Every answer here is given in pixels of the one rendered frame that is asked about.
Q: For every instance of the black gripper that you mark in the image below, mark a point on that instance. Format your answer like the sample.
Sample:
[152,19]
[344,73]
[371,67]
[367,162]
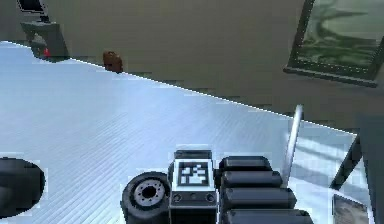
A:
[146,196]

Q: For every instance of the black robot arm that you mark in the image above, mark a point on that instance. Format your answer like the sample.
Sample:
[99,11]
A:
[253,196]

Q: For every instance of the black round object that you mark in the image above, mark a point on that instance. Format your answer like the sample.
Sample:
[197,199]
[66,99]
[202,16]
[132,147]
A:
[18,186]

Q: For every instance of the brown round object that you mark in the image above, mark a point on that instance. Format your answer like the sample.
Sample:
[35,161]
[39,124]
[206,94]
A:
[112,61]

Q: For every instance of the silver baseball bat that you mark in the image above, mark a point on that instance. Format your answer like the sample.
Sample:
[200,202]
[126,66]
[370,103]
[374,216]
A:
[292,143]

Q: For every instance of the grey stand with red item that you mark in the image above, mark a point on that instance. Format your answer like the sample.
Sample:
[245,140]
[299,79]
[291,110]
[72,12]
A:
[46,41]

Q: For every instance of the black television set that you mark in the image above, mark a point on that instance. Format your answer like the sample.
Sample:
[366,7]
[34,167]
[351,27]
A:
[30,6]

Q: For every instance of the dark grey furniture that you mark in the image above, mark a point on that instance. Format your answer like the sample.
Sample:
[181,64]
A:
[370,166]

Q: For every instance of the green framed wall picture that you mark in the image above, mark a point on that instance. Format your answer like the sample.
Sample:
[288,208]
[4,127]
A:
[336,40]

